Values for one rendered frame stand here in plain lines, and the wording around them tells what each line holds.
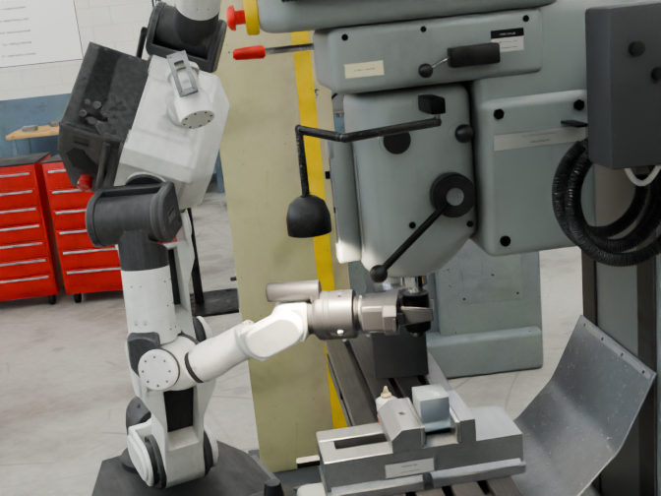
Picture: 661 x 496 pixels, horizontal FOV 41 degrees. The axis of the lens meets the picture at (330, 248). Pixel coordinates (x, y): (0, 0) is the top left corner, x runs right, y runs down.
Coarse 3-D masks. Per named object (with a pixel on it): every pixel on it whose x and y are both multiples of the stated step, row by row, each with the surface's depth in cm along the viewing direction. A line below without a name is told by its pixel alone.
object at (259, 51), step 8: (240, 48) 152; (248, 48) 152; (256, 48) 152; (264, 48) 152; (272, 48) 152; (280, 48) 153; (288, 48) 153; (296, 48) 153; (304, 48) 153; (312, 48) 153; (240, 56) 152; (248, 56) 152; (256, 56) 152; (264, 56) 153
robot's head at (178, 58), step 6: (174, 54) 162; (180, 54) 162; (186, 54) 162; (168, 60) 162; (174, 60) 162; (180, 60) 162; (186, 60) 162; (174, 66) 162; (186, 66) 162; (174, 72) 161; (192, 72) 161; (174, 78) 161; (192, 78) 161; (180, 84) 161; (192, 84) 161; (180, 90) 160; (186, 90) 160; (192, 90) 160; (198, 90) 161; (180, 96) 161
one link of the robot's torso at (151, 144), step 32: (96, 64) 171; (128, 64) 173; (160, 64) 175; (96, 96) 168; (128, 96) 170; (160, 96) 172; (224, 96) 179; (64, 128) 165; (96, 128) 166; (128, 128) 167; (160, 128) 170; (64, 160) 176; (96, 160) 174; (128, 160) 166; (160, 160) 167; (192, 160) 169; (192, 192) 174
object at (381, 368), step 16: (368, 272) 213; (368, 288) 200; (384, 288) 195; (400, 288) 193; (384, 336) 194; (400, 336) 194; (384, 352) 195; (400, 352) 195; (416, 352) 195; (384, 368) 196; (400, 368) 196; (416, 368) 196
